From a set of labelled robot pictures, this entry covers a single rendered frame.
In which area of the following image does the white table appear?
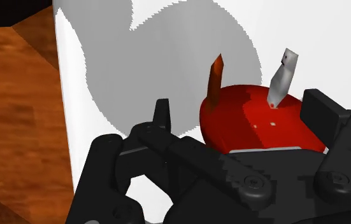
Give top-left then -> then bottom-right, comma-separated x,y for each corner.
52,0 -> 351,224

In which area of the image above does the red bowl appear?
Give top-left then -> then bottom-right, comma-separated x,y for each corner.
199,84 -> 328,155

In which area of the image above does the brown wooden stick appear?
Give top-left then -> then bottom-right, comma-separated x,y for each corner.
206,53 -> 225,111

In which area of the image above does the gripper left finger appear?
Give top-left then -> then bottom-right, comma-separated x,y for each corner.
64,98 -> 274,224

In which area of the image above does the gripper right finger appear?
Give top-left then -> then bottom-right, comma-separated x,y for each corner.
299,88 -> 351,202

